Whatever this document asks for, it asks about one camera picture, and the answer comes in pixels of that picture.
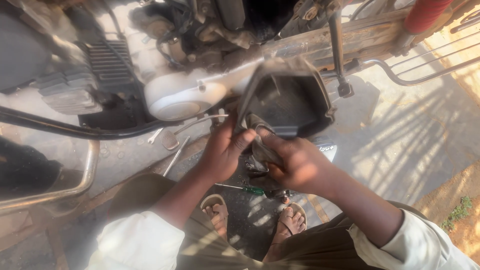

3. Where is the person's left hand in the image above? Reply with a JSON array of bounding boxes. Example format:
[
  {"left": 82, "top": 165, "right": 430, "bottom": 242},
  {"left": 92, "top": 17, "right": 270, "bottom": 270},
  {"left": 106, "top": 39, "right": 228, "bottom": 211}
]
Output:
[{"left": 198, "top": 112, "right": 259, "bottom": 185}]

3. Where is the black plastic motorcycle side cover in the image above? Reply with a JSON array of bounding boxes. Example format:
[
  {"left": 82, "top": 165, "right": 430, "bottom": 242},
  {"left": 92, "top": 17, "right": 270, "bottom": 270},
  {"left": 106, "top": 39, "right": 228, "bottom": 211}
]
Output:
[{"left": 234, "top": 56, "right": 335, "bottom": 139}]

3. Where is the black exhaust pipe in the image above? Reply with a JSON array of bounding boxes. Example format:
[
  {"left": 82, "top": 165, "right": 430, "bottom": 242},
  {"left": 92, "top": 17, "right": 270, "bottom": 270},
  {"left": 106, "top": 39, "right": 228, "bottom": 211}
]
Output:
[{"left": 0, "top": 106, "right": 177, "bottom": 141}]

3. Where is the small silver spanner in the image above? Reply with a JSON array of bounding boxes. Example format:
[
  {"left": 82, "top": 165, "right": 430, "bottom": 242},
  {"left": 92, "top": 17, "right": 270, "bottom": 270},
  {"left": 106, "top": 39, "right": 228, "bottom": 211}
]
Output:
[{"left": 147, "top": 127, "right": 164, "bottom": 145}]

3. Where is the thin metal rod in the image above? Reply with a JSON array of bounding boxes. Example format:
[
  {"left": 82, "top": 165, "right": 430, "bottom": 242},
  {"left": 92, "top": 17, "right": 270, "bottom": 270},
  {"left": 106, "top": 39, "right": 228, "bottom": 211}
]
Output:
[{"left": 163, "top": 136, "right": 191, "bottom": 178}]

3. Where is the green handled screwdriver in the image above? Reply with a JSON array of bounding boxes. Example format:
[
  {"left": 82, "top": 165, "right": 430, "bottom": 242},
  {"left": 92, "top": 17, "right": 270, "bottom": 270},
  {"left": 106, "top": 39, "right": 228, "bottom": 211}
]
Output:
[{"left": 214, "top": 182, "right": 265, "bottom": 196}]

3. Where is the black motorcycle carburettor assembly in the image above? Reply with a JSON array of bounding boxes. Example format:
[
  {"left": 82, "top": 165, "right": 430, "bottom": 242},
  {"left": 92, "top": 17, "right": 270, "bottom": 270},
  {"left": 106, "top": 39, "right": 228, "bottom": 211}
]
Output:
[{"left": 129, "top": 0, "right": 263, "bottom": 70}]

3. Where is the black kick lever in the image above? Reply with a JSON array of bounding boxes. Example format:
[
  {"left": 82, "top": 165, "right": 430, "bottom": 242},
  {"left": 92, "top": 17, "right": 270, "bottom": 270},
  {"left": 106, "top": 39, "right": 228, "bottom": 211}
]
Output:
[{"left": 328, "top": 10, "right": 355, "bottom": 99}]

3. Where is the small green weed plant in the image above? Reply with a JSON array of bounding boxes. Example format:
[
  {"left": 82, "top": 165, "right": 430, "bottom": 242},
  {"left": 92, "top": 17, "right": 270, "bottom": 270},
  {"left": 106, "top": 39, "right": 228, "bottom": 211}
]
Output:
[{"left": 440, "top": 196, "right": 474, "bottom": 232}]

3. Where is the chrome brake pedal lever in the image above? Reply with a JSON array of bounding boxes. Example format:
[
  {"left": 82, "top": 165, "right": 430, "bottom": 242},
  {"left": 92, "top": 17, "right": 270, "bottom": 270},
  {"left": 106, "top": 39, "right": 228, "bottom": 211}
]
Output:
[{"left": 160, "top": 114, "right": 230, "bottom": 151}]

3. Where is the silver round crankcase cover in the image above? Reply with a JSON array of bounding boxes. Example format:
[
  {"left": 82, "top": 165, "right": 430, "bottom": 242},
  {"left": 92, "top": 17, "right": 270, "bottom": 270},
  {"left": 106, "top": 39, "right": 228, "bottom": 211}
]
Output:
[{"left": 144, "top": 69, "right": 230, "bottom": 121}]

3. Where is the white labelled container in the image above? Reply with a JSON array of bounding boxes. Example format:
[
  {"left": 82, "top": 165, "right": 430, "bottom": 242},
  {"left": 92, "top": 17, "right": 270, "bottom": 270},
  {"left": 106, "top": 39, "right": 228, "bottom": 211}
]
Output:
[{"left": 310, "top": 137, "right": 338, "bottom": 163}]

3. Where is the chrome crash guard bar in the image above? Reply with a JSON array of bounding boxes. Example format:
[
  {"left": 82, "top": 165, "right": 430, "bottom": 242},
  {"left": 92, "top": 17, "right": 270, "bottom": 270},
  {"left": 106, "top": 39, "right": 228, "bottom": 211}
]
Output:
[{"left": 0, "top": 139, "right": 100, "bottom": 215}]

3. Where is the tan sandal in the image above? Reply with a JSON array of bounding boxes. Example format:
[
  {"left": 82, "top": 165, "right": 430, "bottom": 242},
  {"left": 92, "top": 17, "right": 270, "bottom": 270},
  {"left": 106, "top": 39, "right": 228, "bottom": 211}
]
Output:
[
  {"left": 275, "top": 202, "right": 308, "bottom": 244},
  {"left": 199, "top": 193, "right": 229, "bottom": 241}
]

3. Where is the finned motorcycle engine cylinder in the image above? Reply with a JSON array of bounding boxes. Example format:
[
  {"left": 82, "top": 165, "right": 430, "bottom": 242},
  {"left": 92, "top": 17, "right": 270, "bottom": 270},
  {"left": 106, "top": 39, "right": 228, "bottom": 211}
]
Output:
[{"left": 37, "top": 37, "right": 141, "bottom": 115}]

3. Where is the grey rag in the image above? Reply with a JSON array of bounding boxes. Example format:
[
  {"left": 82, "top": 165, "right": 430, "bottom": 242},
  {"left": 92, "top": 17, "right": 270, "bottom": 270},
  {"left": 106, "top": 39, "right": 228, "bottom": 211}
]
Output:
[{"left": 240, "top": 114, "right": 286, "bottom": 181}]

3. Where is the chrome side guard rail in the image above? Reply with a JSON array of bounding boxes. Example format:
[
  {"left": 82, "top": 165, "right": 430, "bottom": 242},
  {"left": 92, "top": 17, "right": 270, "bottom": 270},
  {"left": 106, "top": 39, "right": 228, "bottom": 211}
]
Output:
[{"left": 358, "top": 55, "right": 480, "bottom": 88}]

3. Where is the person's right hand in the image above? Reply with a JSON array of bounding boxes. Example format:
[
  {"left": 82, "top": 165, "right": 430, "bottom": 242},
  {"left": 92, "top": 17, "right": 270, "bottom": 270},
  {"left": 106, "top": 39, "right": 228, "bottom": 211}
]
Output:
[{"left": 256, "top": 127, "right": 339, "bottom": 196}]

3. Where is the red rear shock absorber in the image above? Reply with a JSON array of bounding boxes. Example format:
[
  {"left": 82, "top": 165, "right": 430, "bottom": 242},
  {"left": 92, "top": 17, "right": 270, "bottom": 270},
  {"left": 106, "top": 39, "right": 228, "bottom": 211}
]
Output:
[{"left": 403, "top": 0, "right": 455, "bottom": 35}]

